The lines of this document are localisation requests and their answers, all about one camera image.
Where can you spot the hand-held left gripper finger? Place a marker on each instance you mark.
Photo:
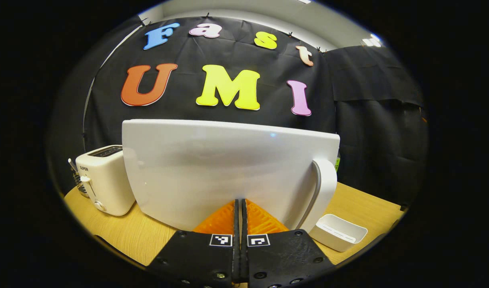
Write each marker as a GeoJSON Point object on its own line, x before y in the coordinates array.
{"type": "Point", "coordinates": [236, 224]}
{"type": "Point", "coordinates": [244, 224]}

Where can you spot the white microwave oven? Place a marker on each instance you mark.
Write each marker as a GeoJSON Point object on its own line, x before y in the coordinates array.
{"type": "Point", "coordinates": [228, 160]}

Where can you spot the small white tray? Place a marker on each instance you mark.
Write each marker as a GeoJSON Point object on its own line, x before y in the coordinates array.
{"type": "Point", "coordinates": [336, 234]}

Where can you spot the green drink bottle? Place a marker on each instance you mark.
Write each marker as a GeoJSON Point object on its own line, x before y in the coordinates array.
{"type": "Point", "coordinates": [337, 164]}

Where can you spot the white toaster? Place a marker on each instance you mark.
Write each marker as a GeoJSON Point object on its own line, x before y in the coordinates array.
{"type": "Point", "coordinates": [108, 180]}

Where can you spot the black backdrop cloth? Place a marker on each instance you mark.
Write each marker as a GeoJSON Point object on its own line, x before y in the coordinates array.
{"type": "Point", "coordinates": [368, 120]}

